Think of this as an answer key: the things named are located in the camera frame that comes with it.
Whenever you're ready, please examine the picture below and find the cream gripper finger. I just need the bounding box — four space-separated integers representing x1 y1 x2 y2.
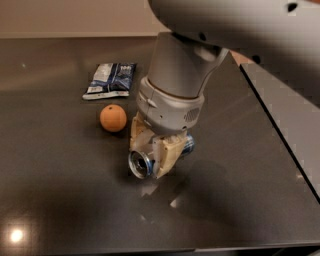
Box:
152 132 187 178
129 112 155 152

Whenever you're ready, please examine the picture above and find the Red Bull can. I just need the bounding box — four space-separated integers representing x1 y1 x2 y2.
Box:
128 132 195 179

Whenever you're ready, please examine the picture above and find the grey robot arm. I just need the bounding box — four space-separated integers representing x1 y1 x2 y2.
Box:
128 0 320 179

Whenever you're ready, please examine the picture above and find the orange fruit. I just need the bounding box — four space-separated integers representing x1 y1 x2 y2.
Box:
99 104 127 133

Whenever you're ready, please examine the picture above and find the blue white snack bag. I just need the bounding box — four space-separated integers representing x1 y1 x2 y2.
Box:
82 63 136 100

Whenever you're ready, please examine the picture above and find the grey side table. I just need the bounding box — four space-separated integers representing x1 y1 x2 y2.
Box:
240 63 320 200

